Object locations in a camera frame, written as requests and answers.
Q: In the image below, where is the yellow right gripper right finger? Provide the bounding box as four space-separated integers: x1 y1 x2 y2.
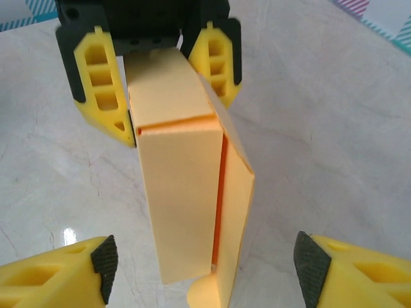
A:
293 230 411 308

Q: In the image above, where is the yellow paper box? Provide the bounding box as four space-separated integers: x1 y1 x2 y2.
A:
124 47 257 308

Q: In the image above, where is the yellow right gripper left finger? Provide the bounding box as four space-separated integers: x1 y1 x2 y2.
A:
0 234 119 308

